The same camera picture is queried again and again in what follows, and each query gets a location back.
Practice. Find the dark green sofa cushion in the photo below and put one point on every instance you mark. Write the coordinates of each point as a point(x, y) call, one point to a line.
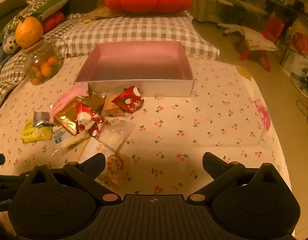
point(81, 2)
point(9, 7)

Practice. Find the clear packet white candies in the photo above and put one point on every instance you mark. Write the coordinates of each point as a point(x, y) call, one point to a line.
point(114, 135)

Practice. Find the clear biscuit packet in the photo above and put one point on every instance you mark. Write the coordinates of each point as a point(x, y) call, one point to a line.
point(112, 108)

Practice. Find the crinkled clear plastic bag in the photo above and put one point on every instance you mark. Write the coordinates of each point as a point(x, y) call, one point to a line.
point(101, 13)

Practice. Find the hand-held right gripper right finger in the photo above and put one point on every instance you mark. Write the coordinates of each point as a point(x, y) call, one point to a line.
point(212, 163)

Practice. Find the gold foil snack packet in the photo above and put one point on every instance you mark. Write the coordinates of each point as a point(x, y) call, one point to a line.
point(66, 120)

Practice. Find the grey checked blanket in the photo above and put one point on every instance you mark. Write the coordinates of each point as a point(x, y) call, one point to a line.
point(4, 85)

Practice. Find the green snowflake cushion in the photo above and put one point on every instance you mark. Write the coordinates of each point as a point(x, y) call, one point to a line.
point(44, 6)

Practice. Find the lotus root chip packet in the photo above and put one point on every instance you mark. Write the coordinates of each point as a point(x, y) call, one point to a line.
point(115, 167)

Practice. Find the crumpled pale cloth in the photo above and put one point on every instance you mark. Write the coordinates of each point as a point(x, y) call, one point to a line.
point(256, 40)

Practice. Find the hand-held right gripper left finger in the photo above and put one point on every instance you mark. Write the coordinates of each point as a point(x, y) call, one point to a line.
point(95, 163)

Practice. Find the pink snack packet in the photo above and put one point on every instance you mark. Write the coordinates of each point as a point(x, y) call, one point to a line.
point(66, 97)

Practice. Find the red snack packet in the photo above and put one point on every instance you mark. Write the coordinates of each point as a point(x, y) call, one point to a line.
point(127, 100)
point(90, 120)

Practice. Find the small red plush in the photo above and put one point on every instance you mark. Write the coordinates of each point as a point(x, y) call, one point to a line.
point(53, 20)

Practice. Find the dark desk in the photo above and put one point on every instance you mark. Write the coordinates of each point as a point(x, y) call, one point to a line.
point(288, 7)

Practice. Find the long white cracker packet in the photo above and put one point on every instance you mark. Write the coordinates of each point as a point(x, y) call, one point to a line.
point(76, 141)

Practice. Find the pile of small oranges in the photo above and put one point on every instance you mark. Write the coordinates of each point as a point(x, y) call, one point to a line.
point(48, 68)

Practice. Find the red plastic chair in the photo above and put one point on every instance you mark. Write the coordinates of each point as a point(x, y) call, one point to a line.
point(275, 27)

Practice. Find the pink cardboard box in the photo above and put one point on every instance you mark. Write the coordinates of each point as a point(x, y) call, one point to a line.
point(136, 65)

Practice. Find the grey office chair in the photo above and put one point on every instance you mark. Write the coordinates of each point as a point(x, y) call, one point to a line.
point(239, 2)

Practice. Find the red gift bag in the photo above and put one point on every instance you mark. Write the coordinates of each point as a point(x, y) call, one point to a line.
point(302, 45)

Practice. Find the silver foil snack packet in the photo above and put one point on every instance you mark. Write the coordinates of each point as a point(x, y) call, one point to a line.
point(41, 117)

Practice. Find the wooden jar lid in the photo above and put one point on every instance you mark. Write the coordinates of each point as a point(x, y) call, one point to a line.
point(39, 44)

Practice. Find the cherry print tablecloth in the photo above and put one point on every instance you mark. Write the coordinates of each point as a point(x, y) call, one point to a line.
point(181, 120)

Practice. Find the large orange citrus fruit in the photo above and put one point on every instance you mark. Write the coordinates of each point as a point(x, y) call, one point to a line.
point(29, 31)

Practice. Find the round glass jar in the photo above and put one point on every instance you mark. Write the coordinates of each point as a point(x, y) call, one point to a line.
point(56, 50)

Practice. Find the blue label snack packet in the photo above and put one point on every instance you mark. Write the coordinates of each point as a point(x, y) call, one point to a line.
point(60, 135)

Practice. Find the red knitted cushion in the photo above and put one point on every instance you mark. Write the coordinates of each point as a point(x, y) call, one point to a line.
point(149, 0)

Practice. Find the white snack packet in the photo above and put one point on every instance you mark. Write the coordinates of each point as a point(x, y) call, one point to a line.
point(94, 150)

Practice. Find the yellow snack packet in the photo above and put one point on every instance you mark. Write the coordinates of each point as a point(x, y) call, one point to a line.
point(35, 135)

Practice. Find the grey checked pillow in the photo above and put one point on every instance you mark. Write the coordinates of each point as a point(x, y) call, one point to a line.
point(144, 32)

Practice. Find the monkey plush toy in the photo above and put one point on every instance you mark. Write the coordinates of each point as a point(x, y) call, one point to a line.
point(8, 45)

